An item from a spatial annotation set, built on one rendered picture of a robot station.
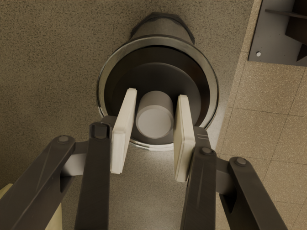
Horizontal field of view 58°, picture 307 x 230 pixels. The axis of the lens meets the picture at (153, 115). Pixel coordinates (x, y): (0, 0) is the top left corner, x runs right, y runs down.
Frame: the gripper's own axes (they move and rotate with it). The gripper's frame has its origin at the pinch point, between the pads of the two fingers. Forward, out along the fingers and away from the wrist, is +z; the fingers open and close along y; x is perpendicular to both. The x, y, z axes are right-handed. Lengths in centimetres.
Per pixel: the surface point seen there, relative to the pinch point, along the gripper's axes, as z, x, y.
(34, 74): 27.8, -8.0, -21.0
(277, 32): 120, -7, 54
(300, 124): 122, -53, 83
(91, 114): 27.8, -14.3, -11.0
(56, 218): 24.5, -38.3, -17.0
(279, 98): 122, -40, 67
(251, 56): 120, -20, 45
